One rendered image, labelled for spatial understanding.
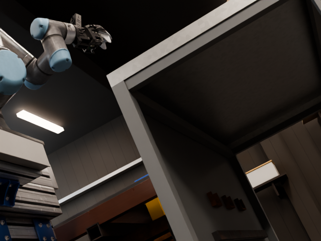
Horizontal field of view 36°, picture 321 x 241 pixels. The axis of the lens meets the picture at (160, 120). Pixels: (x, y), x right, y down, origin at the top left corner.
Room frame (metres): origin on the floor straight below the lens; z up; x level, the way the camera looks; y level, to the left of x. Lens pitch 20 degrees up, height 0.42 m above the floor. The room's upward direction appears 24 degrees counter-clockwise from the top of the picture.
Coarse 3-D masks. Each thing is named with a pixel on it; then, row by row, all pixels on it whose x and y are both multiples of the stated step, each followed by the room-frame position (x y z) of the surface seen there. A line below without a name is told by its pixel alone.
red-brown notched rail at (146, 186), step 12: (132, 192) 1.59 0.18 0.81; (144, 192) 1.58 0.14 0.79; (108, 204) 1.62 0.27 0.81; (120, 204) 1.61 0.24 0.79; (132, 204) 1.60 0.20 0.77; (84, 216) 1.64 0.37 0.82; (96, 216) 1.63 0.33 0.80; (108, 216) 1.62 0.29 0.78; (120, 216) 1.65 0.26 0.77; (60, 228) 1.67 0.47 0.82; (72, 228) 1.66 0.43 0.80; (84, 228) 1.65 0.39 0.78; (96, 228) 1.66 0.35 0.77; (60, 240) 1.67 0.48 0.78; (72, 240) 1.68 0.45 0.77
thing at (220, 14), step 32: (256, 0) 1.11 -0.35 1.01; (192, 32) 1.15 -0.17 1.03; (256, 32) 1.36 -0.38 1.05; (288, 32) 1.47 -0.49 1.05; (128, 64) 1.20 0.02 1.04; (192, 64) 1.38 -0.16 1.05; (224, 64) 1.49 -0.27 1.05; (256, 64) 1.61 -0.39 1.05; (288, 64) 1.74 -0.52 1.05; (320, 64) 1.90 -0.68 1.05; (160, 96) 1.51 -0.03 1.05; (192, 96) 1.63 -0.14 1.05; (224, 96) 1.77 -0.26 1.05; (256, 96) 1.93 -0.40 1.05; (288, 96) 2.13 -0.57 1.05; (320, 96) 2.34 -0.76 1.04; (224, 128) 2.17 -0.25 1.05; (256, 128) 2.41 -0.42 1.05
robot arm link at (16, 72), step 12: (0, 36) 1.26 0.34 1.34; (0, 48) 1.22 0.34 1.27; (0, 60) 1.20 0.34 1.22; (12, 60) 1.23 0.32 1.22; (0, 72) 1.19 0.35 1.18; (12, 72) 1.22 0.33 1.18; (24, 72) 1.25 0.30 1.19; (0, 84) 1.21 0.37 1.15; (12, 84) 1.22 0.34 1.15; (0, 96) 1.25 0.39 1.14
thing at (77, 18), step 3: (75, 15) 1.60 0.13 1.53; (78, 15) 1.61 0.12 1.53; (72, 18) 1.60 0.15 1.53; (75, 18) 1.59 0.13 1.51; (78, 18) 1.60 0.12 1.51; (72, 21) 1.61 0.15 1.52; (75, 21) 1.58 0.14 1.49; (78, 21) 1.59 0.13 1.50; (75, 24) 1.56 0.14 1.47; (78, 24) 1.57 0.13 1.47; (78, 27) 1.56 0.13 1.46
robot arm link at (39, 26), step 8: (32, 24) 1.43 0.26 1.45; (40, 24) 1.41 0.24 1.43; (48, 24) 1.43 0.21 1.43; (56, 24) 1.46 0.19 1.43; (64, 24) 1.49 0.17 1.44; (32, 32) 1.44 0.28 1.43; (40, 32) 1.42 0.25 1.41; (48, 32) 1.44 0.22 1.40; (56, 32) 1.45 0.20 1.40; (64, 32) 1.49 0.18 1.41
